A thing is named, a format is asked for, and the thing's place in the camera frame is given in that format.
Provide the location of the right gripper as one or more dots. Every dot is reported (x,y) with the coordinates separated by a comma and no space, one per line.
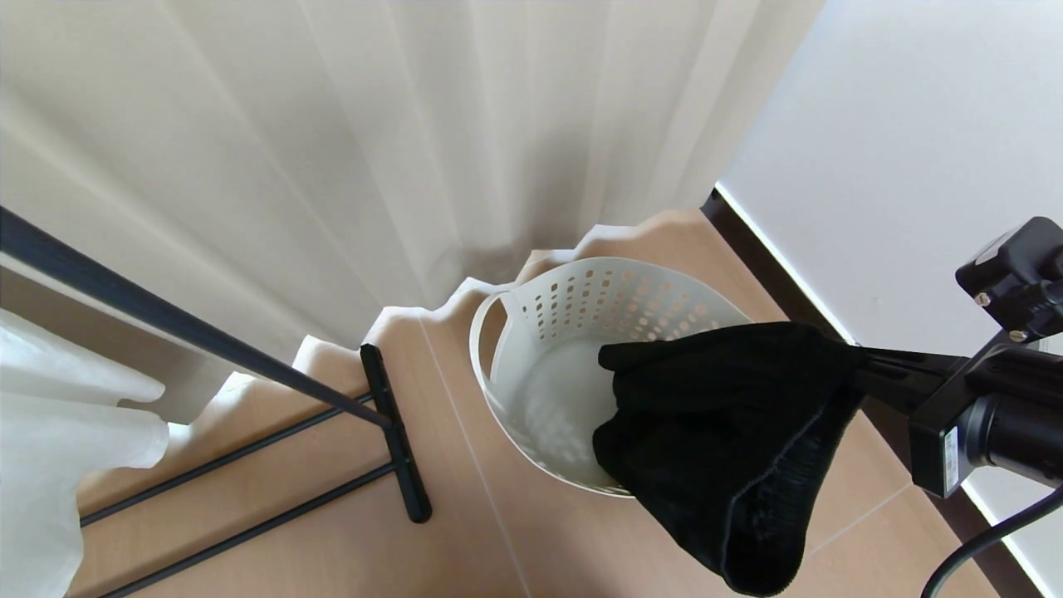
(1013,436)

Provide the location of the white laundry basket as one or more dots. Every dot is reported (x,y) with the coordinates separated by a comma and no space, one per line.
(581,291)

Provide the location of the beige curtain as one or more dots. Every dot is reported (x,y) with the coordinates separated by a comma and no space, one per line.
(332,124)

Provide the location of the black clothes rack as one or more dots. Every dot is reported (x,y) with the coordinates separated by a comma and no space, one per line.
(124,292)

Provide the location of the white printed t-shirt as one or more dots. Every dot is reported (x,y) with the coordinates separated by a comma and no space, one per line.
(50,432)

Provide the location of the black garment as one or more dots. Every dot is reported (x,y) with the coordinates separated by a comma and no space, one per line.
(731,432)

